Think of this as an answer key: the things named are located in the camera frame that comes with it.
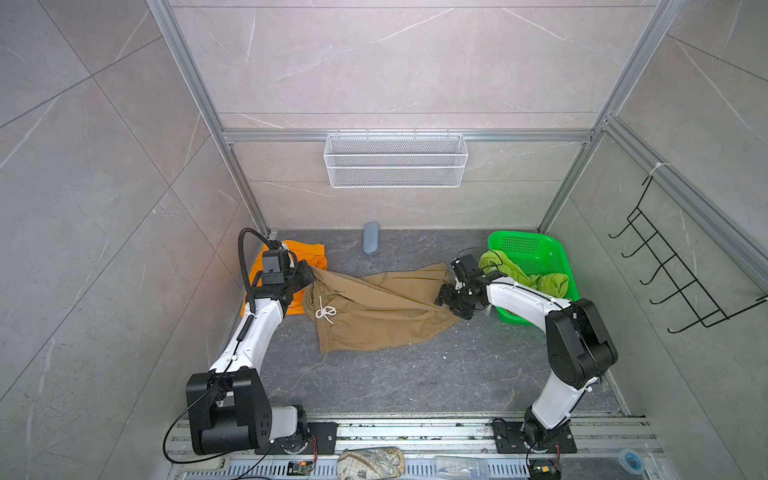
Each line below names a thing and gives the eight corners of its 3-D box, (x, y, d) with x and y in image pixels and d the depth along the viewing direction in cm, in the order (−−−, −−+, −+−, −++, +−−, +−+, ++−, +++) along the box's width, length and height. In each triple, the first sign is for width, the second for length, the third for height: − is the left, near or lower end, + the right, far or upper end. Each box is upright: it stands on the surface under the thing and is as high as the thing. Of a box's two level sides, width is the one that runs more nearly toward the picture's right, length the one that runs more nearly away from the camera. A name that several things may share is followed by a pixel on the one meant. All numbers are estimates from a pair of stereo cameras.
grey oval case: (362, 255, 115) (361, 251, 113) (364, 226, 125) (364, 222, 123) (378, 255, 115) (378, 251, 113) (379, 226, 125) (379, 222, 123)
